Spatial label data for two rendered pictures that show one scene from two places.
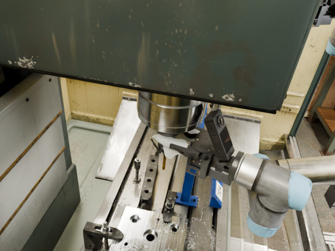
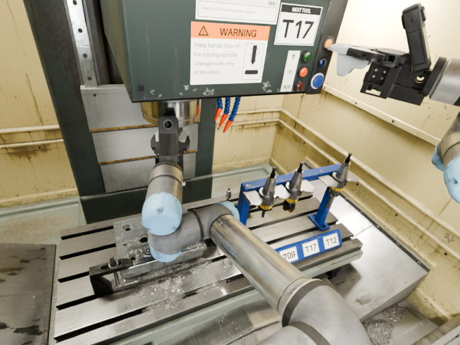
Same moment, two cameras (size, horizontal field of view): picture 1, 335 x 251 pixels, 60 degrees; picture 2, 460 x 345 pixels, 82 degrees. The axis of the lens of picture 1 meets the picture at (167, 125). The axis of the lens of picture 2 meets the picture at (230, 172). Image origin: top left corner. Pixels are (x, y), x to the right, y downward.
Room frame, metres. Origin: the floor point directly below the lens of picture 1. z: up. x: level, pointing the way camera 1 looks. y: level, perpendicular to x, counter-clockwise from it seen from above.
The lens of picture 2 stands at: (0.33, -0.67, 1.78)
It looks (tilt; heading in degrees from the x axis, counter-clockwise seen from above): 35 degrees down; 55
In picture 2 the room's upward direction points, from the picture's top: 7 degrees clockwise
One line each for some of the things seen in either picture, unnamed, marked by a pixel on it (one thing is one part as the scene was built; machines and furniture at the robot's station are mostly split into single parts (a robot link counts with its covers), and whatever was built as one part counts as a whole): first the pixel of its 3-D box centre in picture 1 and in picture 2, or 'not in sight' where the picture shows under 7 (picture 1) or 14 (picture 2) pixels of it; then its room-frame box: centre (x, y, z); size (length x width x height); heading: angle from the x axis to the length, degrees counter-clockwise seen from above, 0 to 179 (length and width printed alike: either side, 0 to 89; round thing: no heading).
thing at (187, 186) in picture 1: (189, 175); (240, 221); (0.81, -0.11, 1.05); 0.10 x 0.05 x 0.30; 83
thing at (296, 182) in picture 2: (216, 109); (297, 179); (0.96, -0.18, 1.26); 0.04 x 0.04 x 0.07
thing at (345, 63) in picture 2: not in sight; (344, 61); (0.85, -0.30, 1.68); 0.09 x 0.03 x 0.06; 113
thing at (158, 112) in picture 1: (172, 92); (171, 94); (0.58, 0.00, 1.53); 0.16 x 0.16 x 0.12
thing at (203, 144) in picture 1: (213, 159); (169, 164); (0.53, -0.12, 1.39); 0.12 x 0.08 x 0.09; 65
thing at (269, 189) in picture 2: not in sight; (270, 184); (0.85, -0.17, 1.26); 0.04 x 0.04 x 0.07
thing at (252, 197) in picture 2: not in sight; (253, 198); (0.80, -0.16, 1.21); 0.07 x 0.05 x 0.01; 83
